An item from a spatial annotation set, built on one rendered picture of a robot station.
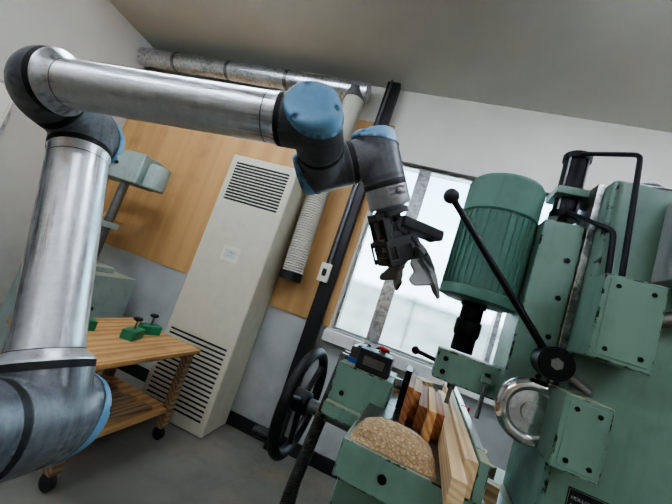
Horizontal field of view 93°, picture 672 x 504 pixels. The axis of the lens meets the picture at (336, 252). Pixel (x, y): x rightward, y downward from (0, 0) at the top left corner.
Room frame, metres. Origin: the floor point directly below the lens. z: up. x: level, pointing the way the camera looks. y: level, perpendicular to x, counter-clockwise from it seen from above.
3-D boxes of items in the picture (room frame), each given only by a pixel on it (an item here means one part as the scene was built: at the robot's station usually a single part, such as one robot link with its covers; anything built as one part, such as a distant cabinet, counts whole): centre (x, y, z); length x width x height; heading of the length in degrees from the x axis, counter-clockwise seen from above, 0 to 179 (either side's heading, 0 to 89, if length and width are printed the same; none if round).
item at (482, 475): (0.75, -0.40, 0.93); 0.60 x 0.02 x 0.06; 161
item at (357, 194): (2.20, 0.00, 1.35); 0.12 x 0.10 x 2.70; 75
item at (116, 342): (1.73, 0.94, 0.32); 0.66 x 0.57 x 0.64; 163
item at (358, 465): (0.80, -0.26, 0.87); 0.61 x 0.30 x 0.06; 161
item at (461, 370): (0.77, -0.38, 1.03); 0.14 x 0.07 x 0.09; 71
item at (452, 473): (0.69, -0.33, 0.92); 0.55 x 0.02 x 0.04; 161
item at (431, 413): (0.75, -0.31, 0.93); 0.24 x 0.01 x 0.06; 161
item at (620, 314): (0.56, -0.52, 1.22); 0.09 x 0.08 x 0.15; 71
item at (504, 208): (0.77, -0.36, 1.35); 0.18 x 0.18 x 0.31
